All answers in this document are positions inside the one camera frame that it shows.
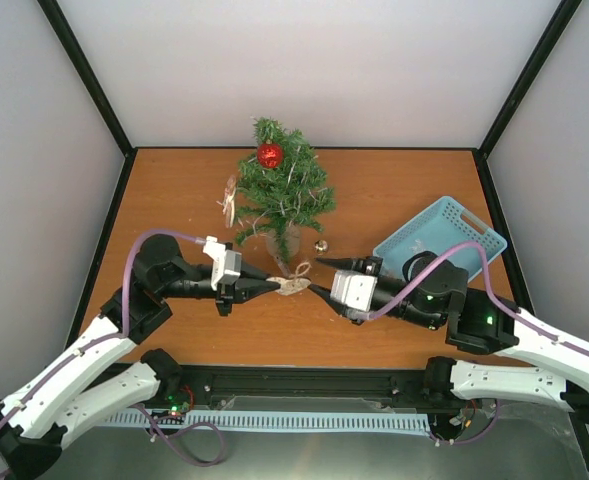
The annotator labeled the clear battery box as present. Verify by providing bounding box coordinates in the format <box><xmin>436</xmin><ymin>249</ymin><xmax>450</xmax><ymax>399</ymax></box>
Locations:
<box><xmin>274</xmin><ymin>255</ymin><xmax>291</xmax><ymax>278</ymax></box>

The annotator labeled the brown pinecone ornament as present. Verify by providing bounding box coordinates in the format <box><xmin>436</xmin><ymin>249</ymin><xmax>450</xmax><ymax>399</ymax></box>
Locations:
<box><xmin>268</xmin><ymin>261</ymin><xmax>311</xmax><ymax>296</ymax></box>

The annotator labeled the fairy light string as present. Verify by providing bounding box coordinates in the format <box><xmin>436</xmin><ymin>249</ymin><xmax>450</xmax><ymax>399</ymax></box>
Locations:
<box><xmin>233</xmin><ymin>142</ymin><xmax>330</xmax><ymax>241</ymax></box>

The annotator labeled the red bauble ornament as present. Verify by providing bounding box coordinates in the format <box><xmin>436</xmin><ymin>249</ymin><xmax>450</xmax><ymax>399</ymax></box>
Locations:
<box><xmin>256</xmin><ymin>143</ymin><xmax>284</xmax><ymax>169</ymax></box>

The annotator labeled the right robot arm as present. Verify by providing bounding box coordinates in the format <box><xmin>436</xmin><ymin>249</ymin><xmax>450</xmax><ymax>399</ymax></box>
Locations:
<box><xmin>309</xmin><ymin>252</ymin><xmax>589</xmax><ymax>425</ymax></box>

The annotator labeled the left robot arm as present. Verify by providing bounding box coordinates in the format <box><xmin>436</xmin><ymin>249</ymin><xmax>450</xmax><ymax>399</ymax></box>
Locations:
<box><xmin>0</xmin><ymin>229</ymin><xmax>280</xmax><ymax>479</ymax></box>

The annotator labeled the small green christmas tree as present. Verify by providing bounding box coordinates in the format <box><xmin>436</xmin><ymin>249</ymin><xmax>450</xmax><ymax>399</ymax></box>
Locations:
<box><xmin>234</xmin><ymin>117</ymin><xmax>336</xmax><ymax>263</ymax></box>

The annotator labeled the silver script word ornament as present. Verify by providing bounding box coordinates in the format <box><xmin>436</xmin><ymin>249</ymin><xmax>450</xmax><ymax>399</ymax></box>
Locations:
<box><xmin>410</xmin><ymin>239</ymin><xmax>425</xmax><ymax>254</ymax></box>

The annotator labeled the gold disco ball ornament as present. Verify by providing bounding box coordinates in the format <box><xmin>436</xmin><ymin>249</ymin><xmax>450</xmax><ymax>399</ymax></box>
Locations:
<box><xmin>314</xmin><ymin>240</ymin><xmax>329</xmax><ymax>254</ymax></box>

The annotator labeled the light blue plastic basket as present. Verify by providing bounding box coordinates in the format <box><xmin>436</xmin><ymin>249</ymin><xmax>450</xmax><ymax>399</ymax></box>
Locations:
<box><xmin>373</xmin><ymin>196</ymin><xmax>508</xmax><ymax>278</ymax></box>

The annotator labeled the small circuit board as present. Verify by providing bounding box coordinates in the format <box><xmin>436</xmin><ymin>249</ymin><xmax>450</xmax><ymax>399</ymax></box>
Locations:
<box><xmin>151</xmin><ymin>391</ymin><xmax>194</xmax><ymax>425</ymax></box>

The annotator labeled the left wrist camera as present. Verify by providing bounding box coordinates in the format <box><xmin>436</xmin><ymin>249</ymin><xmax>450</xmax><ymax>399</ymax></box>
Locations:
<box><xmin>203</xmin><ymin>236</ymin><xmax>242</xmax><ymax>291</ymax></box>

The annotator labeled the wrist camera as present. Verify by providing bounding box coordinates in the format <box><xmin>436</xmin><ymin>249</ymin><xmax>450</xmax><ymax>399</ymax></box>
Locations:
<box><xmin>331</xmin><ymin>270</ymin><xmax>378</xmax><ymax>312</ymax></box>
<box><xmin>203</xmin><ymin>236</ymin><xmax>242</xmax><ymax>291</ymax></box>

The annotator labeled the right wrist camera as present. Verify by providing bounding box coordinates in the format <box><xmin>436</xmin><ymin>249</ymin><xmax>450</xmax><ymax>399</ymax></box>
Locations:
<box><xmin>331</xmin><ymin>270</ymin><xmax>378</xmax><ymax>312</ymax></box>

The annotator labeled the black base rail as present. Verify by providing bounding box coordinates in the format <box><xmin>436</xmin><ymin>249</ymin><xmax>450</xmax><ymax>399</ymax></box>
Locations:
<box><xmin>173</xmin><ymin>364</ymin><xmax>440</xmax><ymax>414</ymax></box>

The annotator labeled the light blue cable duct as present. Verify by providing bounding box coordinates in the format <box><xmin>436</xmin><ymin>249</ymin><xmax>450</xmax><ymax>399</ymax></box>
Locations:
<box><xmin>103</xmin><ymin>408</ymin><xmax>430</xmax><ymax>436</ymax></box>

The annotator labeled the left back frame post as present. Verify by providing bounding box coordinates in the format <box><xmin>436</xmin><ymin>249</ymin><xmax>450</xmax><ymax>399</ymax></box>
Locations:
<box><xmin>37</xmin><ymin>0</ymin><xmax>135</xmax><ymax>159</ymax></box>

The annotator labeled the frame post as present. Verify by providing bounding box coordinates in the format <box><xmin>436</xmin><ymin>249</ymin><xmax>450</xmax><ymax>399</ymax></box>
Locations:
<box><xmin>478</xmin><ymin>0</ymin><xmax>582</xmax><ymax>161</ymax></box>
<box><xmin>37</xmin><ymin>0</ymin><xmax>135</xmax><ymax>159</ymax></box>

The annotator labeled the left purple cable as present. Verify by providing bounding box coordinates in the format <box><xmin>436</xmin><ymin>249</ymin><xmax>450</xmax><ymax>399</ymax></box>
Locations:
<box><xmin>0</xmin><ymin>228</ymin><xmax>210</xmax><ymax>479</ymax></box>

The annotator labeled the right back frame post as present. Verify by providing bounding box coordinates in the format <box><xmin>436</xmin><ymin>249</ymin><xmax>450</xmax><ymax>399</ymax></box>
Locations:
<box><xmin>478</xmin><ymin>0</ymin><xmax>582</xmax><ymax>161</ymax></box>

